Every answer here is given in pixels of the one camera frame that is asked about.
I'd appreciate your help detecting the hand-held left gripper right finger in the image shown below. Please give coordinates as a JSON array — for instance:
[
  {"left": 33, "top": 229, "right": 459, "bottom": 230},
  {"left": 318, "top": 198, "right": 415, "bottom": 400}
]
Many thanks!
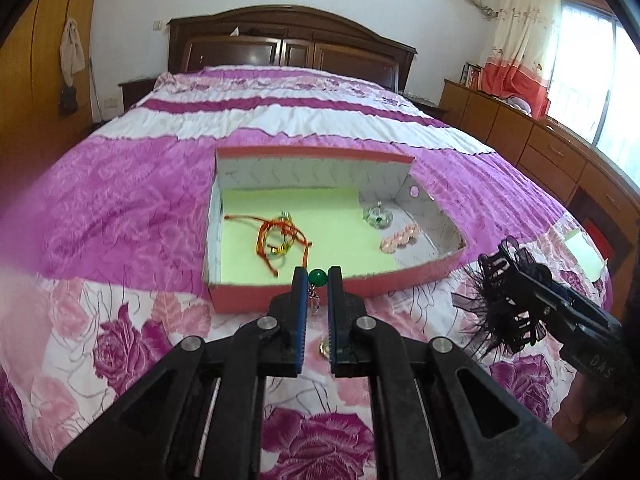
[{"left": 327, "top": 266, "right": 583, "bottom": 480}]

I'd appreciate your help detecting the red bracelet with gold charm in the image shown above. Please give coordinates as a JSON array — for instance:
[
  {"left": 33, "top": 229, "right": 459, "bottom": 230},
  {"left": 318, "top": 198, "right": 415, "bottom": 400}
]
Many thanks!
[{"left": 255, "top": 217, "right": 313, "bottom": 278}]

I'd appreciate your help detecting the row of books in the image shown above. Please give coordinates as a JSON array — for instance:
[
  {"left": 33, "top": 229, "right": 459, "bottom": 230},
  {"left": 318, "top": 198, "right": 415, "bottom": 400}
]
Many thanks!
[{"left": 462, "top": 61, "right": 485, "bottom": 92}]

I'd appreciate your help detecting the pink cardboard box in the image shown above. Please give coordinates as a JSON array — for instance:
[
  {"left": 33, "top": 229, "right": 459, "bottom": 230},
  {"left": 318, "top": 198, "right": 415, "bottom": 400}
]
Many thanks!
[{"left": 201, "top": 145, "right": 467, "bottom": 315}]

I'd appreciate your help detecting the pink hair clip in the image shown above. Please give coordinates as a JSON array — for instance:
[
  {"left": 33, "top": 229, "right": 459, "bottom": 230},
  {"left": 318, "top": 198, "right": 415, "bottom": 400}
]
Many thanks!
[{"left": 379, "top": 226, "right": 422, "bottom": 254}]

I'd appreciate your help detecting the person's right hand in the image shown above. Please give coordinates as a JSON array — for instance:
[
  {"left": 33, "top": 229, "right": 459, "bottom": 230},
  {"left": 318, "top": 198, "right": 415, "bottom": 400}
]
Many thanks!
[{"left": 565, "top": 375, "right": 628, "bottom": 443}]

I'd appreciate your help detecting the black feather hair claw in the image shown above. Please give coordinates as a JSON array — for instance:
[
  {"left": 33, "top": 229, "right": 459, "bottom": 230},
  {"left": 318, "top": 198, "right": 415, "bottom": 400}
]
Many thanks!
[{"left": 451, "top": 236, "right": 553, "bottom": 358}]

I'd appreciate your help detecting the hanging dark bag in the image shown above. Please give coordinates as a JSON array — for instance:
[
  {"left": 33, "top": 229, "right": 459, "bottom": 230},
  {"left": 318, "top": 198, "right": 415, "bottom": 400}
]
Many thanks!
[{"left": 57, "top": 84, "right": 79, "bottom": 117}]

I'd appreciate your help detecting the light green paper piece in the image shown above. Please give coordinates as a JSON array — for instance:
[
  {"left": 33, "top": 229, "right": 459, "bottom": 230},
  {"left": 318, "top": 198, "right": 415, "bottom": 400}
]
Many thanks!
[{"left": 564, "top": 227, "right": 608, "bottom": 282}]

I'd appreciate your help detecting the dark wooden headboard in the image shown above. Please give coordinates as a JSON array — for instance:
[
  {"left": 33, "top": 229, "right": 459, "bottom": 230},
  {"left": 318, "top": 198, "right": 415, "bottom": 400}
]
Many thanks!
[{"left": 166, "top": 5, "right": 418, "bottom": 95}]

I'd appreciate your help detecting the yellow wooden wardrobe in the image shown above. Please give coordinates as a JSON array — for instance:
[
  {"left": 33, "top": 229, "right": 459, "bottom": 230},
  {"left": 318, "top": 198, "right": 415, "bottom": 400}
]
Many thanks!
[{"left": 0, "top": 0, "right": 103, "bottom": 171}]

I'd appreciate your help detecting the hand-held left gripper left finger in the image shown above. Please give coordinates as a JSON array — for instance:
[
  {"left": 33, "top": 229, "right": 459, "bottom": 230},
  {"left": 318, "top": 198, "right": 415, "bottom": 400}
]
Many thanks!
[{"left": 52, "top": 266, "right": 311, "bottom": 480}]

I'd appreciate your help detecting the dark wooden nightstand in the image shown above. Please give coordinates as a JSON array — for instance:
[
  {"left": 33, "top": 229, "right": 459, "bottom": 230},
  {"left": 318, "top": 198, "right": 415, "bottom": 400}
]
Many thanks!
[
  {"left": 400, "top": 91, "right": 449, "bottom": 122},
  {"left": 117, "top": 77, "right": 160, "bottom": 111}
]

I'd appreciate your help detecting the light green paper liner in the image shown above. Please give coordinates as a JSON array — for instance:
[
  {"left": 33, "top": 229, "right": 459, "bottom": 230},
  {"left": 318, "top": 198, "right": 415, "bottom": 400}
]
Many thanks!
[{"left": 220, "top": 187, "right": 401, "bottom": 283}]

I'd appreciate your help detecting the low wooden cabinet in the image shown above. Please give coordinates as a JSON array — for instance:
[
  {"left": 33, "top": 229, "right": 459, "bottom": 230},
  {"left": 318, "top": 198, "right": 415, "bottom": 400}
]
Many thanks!
[{"left": 440, "top": 79, "right": 640, "bottom": 321}]

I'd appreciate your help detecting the cream and orange curtain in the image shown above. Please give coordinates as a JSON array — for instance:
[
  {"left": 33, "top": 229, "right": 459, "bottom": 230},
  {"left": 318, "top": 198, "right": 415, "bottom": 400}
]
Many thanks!
[{"left": 480, "top": 0, "right": 563, "bottom": 118}]

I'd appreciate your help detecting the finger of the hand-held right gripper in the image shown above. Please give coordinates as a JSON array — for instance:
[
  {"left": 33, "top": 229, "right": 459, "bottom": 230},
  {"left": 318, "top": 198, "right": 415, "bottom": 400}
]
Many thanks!
[
  {"left": 519, "top": 272, "right": 587, "bottom": 347},
  {"left": 537, "top": 265, "right": 622, "bottom": 342}
]

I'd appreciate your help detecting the thin white pole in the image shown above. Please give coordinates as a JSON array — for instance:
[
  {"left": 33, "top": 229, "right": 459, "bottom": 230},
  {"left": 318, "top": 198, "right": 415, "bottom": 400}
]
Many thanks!
[{"left": 87, "top": 57, "right": 103, "bottom": 123}]

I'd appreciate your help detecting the hanging beige cloth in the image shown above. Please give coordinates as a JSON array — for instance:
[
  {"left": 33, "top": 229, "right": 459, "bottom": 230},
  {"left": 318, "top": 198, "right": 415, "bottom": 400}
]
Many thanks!
[{"left": 59, "top": 17, "right": 86, "bottom": 86}]

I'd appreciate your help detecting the window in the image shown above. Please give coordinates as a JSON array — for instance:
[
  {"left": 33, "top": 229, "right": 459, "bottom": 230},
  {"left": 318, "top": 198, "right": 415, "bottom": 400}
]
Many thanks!
[{"left": 547, "top": 0, "right": 640, "bottom": 161}]

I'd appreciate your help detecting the green bead earring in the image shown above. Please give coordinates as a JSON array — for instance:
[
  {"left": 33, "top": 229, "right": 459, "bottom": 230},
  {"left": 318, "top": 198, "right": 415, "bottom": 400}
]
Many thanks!
[{"left": 307, "top": 268, "right": 328, "bottom": 317}]

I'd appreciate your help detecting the white pearl bracelet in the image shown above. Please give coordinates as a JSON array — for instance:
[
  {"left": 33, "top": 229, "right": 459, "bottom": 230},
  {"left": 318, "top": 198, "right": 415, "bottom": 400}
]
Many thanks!
[{"left": 361, "top": 201, "right": 396, "bottom": 231}]

